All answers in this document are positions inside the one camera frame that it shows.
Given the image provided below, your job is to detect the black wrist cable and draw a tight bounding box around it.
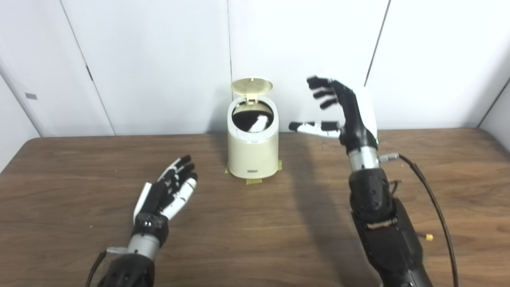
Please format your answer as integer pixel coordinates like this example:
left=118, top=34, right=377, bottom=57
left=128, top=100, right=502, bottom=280
left=85, top=246, right=128, bottom=287
left=379, top=153, right=459, bottom=287

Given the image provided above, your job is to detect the round cream bin lid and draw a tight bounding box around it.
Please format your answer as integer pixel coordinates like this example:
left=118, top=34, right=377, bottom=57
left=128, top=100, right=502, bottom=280
left=231, top=77, right=274, bottom=105

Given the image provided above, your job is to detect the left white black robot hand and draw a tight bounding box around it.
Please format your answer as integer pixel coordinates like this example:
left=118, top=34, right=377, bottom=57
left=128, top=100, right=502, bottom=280
left=133, top=155, right=198, bottom=248

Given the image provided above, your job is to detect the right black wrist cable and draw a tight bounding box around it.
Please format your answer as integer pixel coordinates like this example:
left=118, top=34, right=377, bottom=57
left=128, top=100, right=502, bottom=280
left=379, top=153, right=459, bottom=287

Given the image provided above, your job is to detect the small white plastic bottle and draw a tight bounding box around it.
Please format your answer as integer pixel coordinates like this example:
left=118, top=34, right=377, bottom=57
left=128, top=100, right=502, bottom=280
left=248, top=114, right=269, bottom=133

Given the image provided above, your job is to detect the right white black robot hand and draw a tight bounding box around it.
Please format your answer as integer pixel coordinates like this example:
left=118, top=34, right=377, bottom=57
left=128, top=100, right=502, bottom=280
left=288, top=75, right=379, bottom=155

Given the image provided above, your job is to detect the cream-colored bin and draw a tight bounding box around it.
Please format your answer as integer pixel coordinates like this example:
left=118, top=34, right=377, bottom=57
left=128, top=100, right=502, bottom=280
left=227, top=77, right=279, bottom=179

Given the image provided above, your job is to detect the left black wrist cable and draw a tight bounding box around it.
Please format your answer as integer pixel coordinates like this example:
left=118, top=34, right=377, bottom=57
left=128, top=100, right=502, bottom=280
left=85, top=246, right=128, bottom=287

